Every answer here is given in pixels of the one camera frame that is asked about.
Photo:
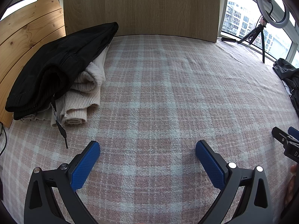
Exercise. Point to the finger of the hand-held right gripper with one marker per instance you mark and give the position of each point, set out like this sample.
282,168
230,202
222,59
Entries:
294,134
281,135

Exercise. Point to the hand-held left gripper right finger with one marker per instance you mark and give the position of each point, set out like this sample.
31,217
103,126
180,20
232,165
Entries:
210,165

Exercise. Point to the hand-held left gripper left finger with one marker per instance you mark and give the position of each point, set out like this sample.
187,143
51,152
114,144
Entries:
85,165

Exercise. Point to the dark grey pants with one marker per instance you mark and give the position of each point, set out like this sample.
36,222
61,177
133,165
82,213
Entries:
289,72

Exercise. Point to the person's right hand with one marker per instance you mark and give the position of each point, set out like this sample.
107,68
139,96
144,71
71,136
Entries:
289,191

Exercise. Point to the cream knitted sweater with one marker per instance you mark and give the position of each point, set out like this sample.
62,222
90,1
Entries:
79,102

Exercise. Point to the black tripod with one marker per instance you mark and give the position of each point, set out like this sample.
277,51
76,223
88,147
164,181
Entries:
263,46

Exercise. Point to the pink plaid bed sheet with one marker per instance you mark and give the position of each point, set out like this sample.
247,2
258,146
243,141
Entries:
163,86

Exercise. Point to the black pants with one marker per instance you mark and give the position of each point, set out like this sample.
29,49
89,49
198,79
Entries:
58,58

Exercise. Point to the pine wood board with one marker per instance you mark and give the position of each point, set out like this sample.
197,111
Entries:
23,32

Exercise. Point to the light oak headboard panel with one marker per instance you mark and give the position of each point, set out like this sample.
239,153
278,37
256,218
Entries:
140,9

